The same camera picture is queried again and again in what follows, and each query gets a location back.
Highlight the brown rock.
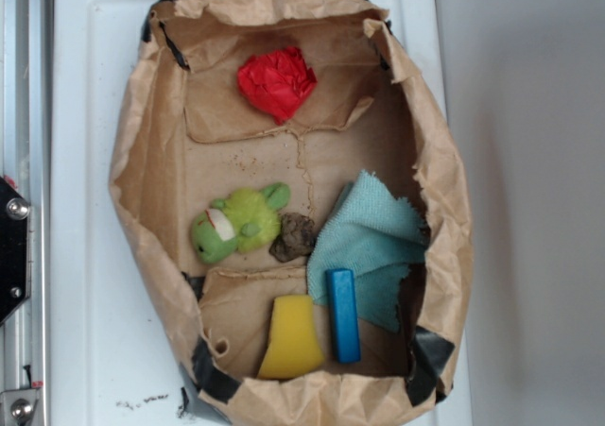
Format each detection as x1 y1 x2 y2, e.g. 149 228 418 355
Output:
269 213 316 263

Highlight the blue rectangular block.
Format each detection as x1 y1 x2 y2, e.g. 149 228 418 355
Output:
326 268 361 364

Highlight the aluminium frame rail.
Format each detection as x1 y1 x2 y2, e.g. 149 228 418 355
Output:
1 0 53 425

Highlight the yellow sponge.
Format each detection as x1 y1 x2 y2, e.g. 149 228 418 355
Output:
257 295 325 380

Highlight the brown paper bag tray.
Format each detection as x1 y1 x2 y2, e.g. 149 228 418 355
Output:
110 0 473 425

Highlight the green plush toy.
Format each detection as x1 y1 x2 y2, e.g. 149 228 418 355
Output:
190 182 291 264

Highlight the teal cloth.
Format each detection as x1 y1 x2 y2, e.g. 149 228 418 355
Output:
306 171 429 332

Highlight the red paper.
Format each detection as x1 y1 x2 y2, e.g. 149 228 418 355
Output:
236 46 318 126

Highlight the black metal bracket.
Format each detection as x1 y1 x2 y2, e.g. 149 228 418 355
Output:
0 177 31 326

